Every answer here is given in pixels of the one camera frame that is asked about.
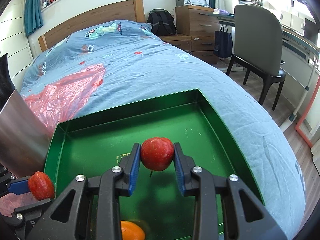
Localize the green metal tray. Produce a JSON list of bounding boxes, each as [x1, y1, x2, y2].
[[44, 89, 262, 239]]

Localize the low wooden nightstand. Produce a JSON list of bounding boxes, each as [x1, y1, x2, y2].
[[159, 34, 219, 64]]

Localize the wooden headboard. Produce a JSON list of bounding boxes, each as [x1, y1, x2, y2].
[[38, 0, 145, 52]]

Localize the black backpack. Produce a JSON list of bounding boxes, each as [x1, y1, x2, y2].
[[147, 9, 176, 37]]

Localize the grey chair black legs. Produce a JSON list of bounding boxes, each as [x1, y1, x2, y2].
[[226, 4, 286, 111]]

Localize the pink plastic sheet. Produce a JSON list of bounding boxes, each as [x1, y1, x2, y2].
[[0, 63, 107, 218]]

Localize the black computer monitor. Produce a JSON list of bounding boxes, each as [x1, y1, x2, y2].
[[304, 18, 319, 44]]

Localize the red apple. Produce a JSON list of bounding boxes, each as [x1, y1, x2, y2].
[[140, 137, 174, 172], [28, 171, 55, 200]]

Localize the white wardrobe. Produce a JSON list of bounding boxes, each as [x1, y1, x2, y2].
[[1, 0, 33, 90]]

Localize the small orange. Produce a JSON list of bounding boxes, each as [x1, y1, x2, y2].
[[120, 220, 145, 240]]

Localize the teal curtain left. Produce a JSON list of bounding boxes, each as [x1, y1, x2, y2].
[[24, 0, 43, 37]]

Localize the black steel electric kettle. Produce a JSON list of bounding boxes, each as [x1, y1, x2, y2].
[[0, 54, 52, 177]]

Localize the blue patterned bed cover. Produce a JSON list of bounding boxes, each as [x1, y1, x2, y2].
[[21, 20, 305, 239]]

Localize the wooden drawer cabinet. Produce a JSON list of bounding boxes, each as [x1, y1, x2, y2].
[[175, 5, 220, 36]]

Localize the dark blue tote bag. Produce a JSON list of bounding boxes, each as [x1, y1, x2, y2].
[[214, 24, 233, 58]]

